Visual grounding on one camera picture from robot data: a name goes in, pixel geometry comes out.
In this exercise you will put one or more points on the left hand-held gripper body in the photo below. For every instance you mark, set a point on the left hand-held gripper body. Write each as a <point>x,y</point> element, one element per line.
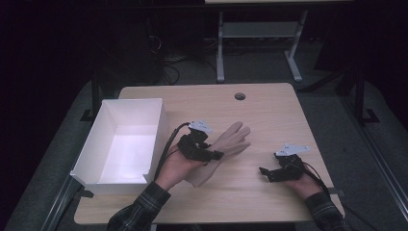
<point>194,146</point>

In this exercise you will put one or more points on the aluminium floor rail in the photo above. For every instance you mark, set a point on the aluminium floor rail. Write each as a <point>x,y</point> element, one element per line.
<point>59,205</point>
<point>381,160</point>

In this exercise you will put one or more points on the person's right hand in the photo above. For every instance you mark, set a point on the person's right hand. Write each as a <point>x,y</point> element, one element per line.
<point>303,186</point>

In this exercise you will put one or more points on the beige fabric glove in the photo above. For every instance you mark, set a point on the beige fabric glove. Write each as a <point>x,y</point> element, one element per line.
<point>229,142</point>

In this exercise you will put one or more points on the black metal stand post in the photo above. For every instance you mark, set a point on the black metal stand post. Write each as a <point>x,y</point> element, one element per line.
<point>95,96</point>
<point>361,96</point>

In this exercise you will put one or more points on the grey metal table frame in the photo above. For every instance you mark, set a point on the grey metal table frame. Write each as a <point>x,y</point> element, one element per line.
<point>256,30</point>

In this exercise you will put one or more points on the person's left hand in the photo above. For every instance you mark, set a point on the person's left hand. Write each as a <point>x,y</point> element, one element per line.
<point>174,168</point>

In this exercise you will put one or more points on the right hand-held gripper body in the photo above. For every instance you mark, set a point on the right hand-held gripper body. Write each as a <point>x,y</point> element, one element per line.
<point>290,165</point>

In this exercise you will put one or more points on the white rectangular box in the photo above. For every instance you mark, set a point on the white rectangular box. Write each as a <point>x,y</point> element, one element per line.
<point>123,147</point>

